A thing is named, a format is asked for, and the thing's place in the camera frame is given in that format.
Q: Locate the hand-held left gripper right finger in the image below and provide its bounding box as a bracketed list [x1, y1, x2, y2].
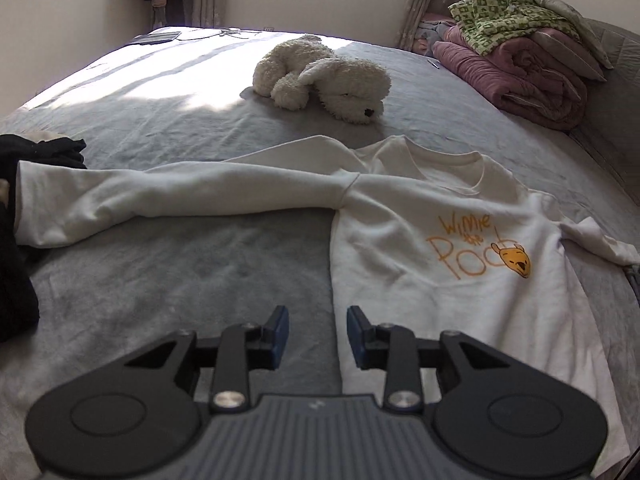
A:
[346, 305, 521, 413]

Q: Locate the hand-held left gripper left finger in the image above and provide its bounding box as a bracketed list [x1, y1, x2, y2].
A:
[122, 305, 291, 413]

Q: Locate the white printed t-shirt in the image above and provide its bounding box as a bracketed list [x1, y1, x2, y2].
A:
[14, 135, 640, 466]

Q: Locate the black clothes pile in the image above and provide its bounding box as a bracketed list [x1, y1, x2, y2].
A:
[0, 134, 88, 343]

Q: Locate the white plush dog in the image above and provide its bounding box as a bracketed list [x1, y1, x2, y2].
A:
[251, 34, 392, 126]

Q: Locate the pink folded quilt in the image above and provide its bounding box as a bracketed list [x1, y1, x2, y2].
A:
[431, 25, 588, 133]

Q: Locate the blue-grey bundled cloth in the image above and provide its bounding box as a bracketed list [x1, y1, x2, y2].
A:
[412, 19, 453, 56]

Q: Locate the black flat device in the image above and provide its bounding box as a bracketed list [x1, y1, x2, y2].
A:
[134, 30, 182, 45]

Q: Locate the green patterned blanket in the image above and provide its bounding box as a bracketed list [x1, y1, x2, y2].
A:
[448, 0, 583, 57]

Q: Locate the pink pillow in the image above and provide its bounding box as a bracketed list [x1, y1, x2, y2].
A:
[530, 27, 608, 81]

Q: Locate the grey padded headboard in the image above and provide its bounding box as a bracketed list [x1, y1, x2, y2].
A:
[570, 17, 640, 201]

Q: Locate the thin cable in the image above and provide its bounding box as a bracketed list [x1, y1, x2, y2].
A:
[180, 27, 261, 41]

